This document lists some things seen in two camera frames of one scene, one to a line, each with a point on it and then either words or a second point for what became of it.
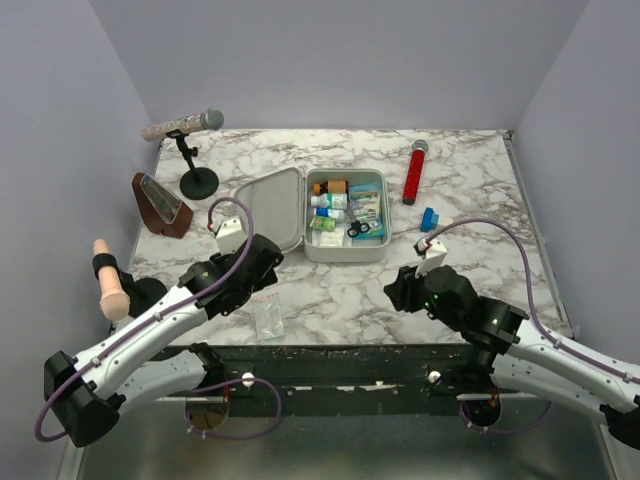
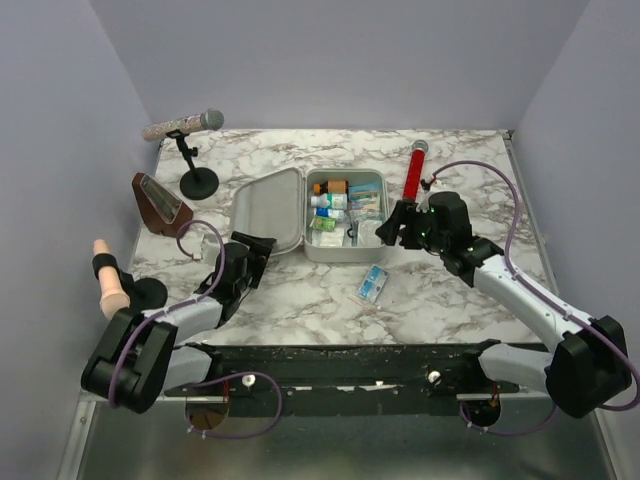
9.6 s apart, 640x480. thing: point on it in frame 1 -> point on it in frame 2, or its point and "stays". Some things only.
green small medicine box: x=323 y=222 stays
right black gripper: x=405 y=280 -> x=411 y=215
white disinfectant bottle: x=330 y=200 stays
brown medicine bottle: x=331 y=186 stays
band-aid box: x=365 y=198 stays
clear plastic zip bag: x=269 y=323 -> x=369 y=221
